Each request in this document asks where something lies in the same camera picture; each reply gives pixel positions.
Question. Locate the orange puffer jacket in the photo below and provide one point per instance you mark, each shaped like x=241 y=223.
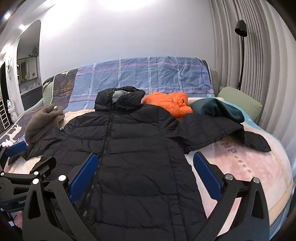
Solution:
x=168 y=102

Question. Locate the brown fleece garment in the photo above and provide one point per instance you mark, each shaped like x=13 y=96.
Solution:
x=41 y=122

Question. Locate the blue plaid quilt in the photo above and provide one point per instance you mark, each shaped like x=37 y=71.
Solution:
x=138 y=74

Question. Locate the pale pleated curtain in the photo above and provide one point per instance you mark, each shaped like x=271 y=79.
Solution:
x=266 y=69

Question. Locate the white cat figurine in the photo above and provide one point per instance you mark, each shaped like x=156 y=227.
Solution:
x=11 y=111

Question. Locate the dark vanity cabinet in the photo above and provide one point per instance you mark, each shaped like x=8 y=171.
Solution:
x=31 y=97

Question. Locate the black puffer jacket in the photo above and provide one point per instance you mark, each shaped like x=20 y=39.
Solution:
x=138 y=150

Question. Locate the dark green fleece garment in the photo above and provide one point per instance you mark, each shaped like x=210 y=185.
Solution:
x=208 y=107

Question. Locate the dark printed bed sheet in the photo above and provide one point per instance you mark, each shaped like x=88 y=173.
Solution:
x=62 y=85

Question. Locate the cream pink printed blanket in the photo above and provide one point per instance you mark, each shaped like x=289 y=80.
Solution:
x=242 y=166

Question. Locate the wall mirror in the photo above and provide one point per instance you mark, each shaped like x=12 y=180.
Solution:
x=27 y=68

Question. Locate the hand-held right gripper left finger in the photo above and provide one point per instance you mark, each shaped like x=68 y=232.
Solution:
x=83 y=172

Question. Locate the sage green pillow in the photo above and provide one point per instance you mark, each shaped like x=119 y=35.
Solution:
x=214 y=81

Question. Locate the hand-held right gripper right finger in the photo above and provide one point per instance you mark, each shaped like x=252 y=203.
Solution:
x=205 y=176

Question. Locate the white ladder rack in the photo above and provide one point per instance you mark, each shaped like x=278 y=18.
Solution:
x=4 y=113

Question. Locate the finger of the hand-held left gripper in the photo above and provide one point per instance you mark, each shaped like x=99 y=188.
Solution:
x=16 y=148
x=47 y=165

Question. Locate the black floor lamp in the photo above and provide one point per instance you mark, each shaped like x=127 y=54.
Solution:
x=241 y=29

